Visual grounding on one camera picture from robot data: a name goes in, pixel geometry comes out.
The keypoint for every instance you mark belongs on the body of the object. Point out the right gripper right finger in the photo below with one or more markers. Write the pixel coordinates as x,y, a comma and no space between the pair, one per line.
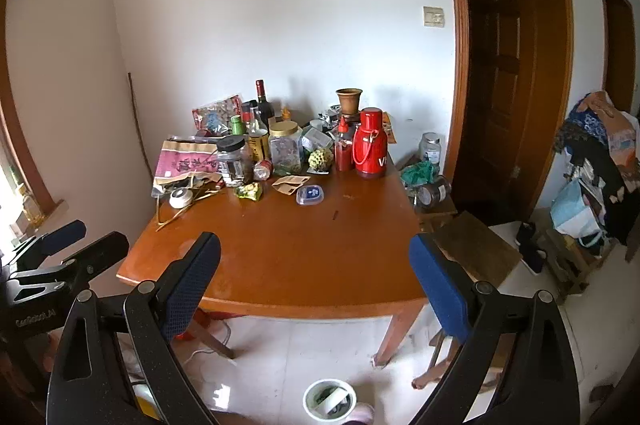
447,286

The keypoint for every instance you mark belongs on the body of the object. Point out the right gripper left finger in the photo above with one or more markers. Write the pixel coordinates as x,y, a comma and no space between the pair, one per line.
183,284

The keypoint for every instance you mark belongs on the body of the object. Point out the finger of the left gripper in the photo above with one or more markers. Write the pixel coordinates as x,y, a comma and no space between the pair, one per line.
37,249
81,268

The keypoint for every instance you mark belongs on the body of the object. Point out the yellow green snack wrapper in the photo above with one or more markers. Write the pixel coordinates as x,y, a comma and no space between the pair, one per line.
250,191

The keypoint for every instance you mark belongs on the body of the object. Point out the blue label plastic lid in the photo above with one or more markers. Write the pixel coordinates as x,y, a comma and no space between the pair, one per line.
309,195

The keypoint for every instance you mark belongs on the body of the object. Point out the brown paper packet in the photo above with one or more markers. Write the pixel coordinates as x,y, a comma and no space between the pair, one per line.
288,185

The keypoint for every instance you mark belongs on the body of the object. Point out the white trash bin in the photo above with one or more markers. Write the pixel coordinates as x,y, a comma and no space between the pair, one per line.
329,400

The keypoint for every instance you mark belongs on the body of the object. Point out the wooden stool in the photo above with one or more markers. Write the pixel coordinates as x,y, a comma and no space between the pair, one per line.
482,255

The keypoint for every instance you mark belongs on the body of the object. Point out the low wooden side table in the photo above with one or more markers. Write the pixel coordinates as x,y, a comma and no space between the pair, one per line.
435,207

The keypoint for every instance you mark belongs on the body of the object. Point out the small white round device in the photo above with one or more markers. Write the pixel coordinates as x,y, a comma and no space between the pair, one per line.
180,198

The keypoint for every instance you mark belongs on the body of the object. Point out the black shoes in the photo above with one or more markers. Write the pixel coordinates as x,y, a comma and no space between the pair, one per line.
532,255

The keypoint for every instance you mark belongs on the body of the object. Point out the lying metal lid jar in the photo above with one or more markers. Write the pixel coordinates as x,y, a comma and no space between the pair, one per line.
432,194

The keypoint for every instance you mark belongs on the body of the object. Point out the pink paper gift bag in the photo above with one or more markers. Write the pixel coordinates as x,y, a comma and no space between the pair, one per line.
185,163

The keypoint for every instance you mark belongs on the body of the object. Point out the green cloth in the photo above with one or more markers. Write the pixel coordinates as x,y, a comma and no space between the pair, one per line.
418,174

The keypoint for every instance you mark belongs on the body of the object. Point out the black lid glass jar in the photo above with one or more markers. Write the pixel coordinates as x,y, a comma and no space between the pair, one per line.
234,161

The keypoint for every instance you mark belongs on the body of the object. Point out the wooden dining table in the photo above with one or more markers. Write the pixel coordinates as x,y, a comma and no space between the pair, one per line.
344,258

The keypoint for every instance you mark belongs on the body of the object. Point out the small red can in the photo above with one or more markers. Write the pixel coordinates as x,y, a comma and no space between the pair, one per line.
263,170

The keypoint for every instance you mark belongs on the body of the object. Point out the right pink slipper foot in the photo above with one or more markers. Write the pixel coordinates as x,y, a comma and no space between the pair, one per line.
362,414

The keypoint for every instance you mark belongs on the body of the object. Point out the glass jar on side table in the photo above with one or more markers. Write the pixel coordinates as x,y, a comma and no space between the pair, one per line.
430,149

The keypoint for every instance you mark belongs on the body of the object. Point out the red thermos flask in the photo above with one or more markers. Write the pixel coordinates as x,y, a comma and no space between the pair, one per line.
369,144

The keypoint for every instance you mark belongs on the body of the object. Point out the gold lid plastic jar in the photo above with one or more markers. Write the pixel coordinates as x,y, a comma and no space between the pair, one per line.
285,149

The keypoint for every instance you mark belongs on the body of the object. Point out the red sauce bottle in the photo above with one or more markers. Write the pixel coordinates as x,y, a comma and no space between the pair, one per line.
343,145

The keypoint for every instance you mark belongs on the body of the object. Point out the yellow green pinecone ornament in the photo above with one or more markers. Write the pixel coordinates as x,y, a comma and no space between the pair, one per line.
320,161

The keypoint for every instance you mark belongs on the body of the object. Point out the dark wine bottle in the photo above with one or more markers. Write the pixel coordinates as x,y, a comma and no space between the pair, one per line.
264,107

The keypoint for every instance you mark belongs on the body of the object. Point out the clothes rack pile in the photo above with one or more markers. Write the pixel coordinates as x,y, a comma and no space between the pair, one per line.
601,144

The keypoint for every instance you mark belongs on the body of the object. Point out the brown clay vase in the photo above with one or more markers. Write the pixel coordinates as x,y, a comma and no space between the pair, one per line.
349,100

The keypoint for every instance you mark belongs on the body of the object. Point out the dark wooden door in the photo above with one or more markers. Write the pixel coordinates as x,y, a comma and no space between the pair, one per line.
518,55

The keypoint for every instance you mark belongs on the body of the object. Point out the wall light switch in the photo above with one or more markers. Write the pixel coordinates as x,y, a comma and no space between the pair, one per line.
434,17

